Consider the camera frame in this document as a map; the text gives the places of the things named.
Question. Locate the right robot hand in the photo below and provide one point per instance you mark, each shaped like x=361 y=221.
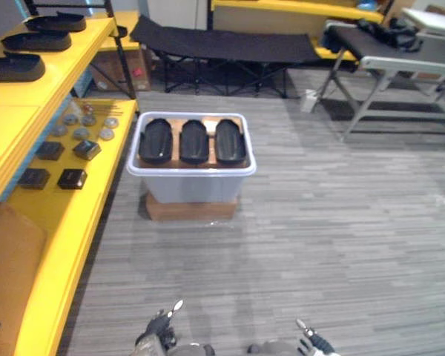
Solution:
x=315 y=343

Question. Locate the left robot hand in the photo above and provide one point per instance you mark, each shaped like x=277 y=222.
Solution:
x=159 y=328

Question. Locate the black plastic housing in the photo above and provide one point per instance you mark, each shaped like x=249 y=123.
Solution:
x=37 y=42
x=194 y=142
x=230 y=142
x=15 y=70
x=155 y=142
x=59 y=23

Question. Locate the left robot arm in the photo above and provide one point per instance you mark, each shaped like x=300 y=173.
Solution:
x=148 y=351

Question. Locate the yellow shelf unit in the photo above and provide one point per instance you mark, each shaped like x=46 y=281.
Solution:
x=300 y=5

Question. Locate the robot body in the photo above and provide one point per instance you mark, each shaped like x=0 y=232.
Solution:
x=270 y=349

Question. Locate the flat cardboard box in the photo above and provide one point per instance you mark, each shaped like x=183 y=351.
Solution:
x=193 y=212

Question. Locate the clear plastic storage bin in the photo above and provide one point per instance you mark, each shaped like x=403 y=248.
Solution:
x=193 y=187

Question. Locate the large brown cardboard box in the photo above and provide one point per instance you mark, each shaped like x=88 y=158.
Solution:
x=11 y=278

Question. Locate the small black box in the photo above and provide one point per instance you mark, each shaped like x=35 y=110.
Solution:
x=34 y=178
x=50 y=150
x=87 y=149
x=72 y=179

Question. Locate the bundle of thin metal rods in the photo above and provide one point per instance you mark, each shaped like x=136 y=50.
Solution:
x=107 y=109

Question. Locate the cardboard box with red mark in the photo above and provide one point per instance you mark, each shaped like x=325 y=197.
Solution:
x=111 y=70

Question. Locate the black folding camp cot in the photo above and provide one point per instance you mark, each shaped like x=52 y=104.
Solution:
x=226 y=44

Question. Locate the grey folding table black top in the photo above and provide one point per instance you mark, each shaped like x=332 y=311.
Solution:
x=411 y=63

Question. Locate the black bag pile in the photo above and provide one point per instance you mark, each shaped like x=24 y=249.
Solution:
x=389 y=33

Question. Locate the blue item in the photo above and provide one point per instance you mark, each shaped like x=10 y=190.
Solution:
x=365 y=5

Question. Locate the white table top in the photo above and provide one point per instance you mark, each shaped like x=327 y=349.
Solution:
x=430 y=18

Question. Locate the black metal shelf frame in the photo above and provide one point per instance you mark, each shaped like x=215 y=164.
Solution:
x=122 y=55

